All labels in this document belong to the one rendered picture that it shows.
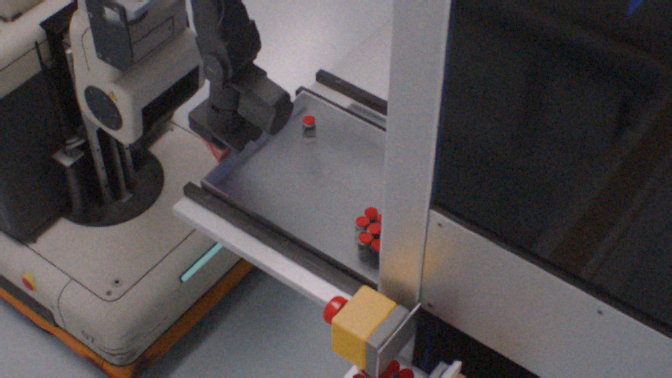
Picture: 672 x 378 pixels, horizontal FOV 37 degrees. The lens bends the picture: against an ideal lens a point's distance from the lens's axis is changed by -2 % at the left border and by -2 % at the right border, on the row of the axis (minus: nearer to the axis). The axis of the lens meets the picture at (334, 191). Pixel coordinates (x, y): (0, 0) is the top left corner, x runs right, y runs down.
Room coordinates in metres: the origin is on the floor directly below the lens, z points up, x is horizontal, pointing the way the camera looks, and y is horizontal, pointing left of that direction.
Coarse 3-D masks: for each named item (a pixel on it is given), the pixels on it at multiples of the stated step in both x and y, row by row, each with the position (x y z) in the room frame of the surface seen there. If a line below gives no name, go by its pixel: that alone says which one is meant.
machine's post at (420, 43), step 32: (416, 0) 0.78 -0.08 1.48; (448, 0) 0.76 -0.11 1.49; (416, 32) 0.78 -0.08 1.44; (448, 32) 0.77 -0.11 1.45; (416, 64) 0.78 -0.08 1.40; (448, 64) 0.77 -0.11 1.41; (416, 96) 0.78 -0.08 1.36; (416, 128) 0.77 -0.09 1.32; (416, 160) 0.77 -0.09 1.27; (384, 192) 0.80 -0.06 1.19; (416, 192) 0.77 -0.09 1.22; (384, 224) 0.80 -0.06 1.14; (416, 224) 0.77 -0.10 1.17; (384, 256) 0.79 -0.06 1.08; (416, 256) 0.77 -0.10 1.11; (384, 288) 0.79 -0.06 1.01; (416, 288) 0.76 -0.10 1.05; (416, 352) 0.77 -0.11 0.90
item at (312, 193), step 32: (288, 128) 1.23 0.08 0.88; (320, 128) 1.23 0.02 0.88; (352, 128) 1.22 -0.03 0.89; (224, 160) 1.12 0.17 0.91; (256, 160) 1.15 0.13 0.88; (288, 160) 1.15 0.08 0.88; (320, 160) 1.15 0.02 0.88; (352, 160) 1.15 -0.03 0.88; (384, 160) 1.15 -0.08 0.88; (224, 192) 1.05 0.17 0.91; (256, 192) 1.08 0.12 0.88; (288, 192) 1.08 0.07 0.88; (320, 192) 1.08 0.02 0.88; (352, 192) 1.08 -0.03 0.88; (288, 224) 1.01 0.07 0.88; (320, 224) 1.01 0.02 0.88; (352, 224) 1.01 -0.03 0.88; (320, 256) 0.94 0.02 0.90; (352, 256) 0.95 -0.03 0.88
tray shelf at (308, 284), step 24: (384, 24) 1.51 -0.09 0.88; (360, 48) 1.44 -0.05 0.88; (384, 48) 1.44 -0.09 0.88; (336, 72) 1.37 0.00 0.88; (360, 72) 1.37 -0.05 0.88; (384, 72) 1.37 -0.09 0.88; (336, 96) 1.31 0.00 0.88; (384, 96) 1.31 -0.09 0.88; (192, 216) 1.03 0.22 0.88; (216, 216) 1.03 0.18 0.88; (216, 240) 1.00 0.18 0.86; (240, 240) 0.98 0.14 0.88; (264, 264) 0.94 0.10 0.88; (288, 264) 0.94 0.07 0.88; (312, 288) 0.89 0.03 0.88; (336, 288) 0.89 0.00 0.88
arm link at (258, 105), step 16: (208, 64) 1.07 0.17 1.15; (224, 64) 1.06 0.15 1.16; (256, 64) 1.11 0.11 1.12; (208, 80) 1.08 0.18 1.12; (224, 80) 1.06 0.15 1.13; (240, 80) 1.08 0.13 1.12; (256, 80) 1.08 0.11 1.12; (256, 96) 1.06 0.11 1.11; (272, 96) 1.05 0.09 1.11; (288, 96) 1.06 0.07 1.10; (240, 112) 1.06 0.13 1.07; (256, 112) 1.05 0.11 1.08; (272, 112) 1.04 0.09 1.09; (288, 112) 1.07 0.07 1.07; (272, 128) 1.04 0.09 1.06
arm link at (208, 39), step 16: (192, 0) 1.10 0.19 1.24; (208, 0) 1.08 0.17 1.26; (224, 0) 1.09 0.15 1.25; (240, 0) 1.11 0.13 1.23; (192, 16) 1.10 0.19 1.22; (208, 16) 1.08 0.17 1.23; (224, 16) 1.08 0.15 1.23; (240, 16) 1.10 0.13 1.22; (208, 32) 1.07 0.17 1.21; (224, 32) 1.07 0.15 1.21; (240, 32) 1.10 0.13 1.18; (256, 32) 1.11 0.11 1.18; (208, 48) 1.08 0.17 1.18; (224, 48) 1.06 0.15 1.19; (240, 48) 1.08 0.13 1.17; (256, 48) 1.10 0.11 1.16; (240, 64) 1.07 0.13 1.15
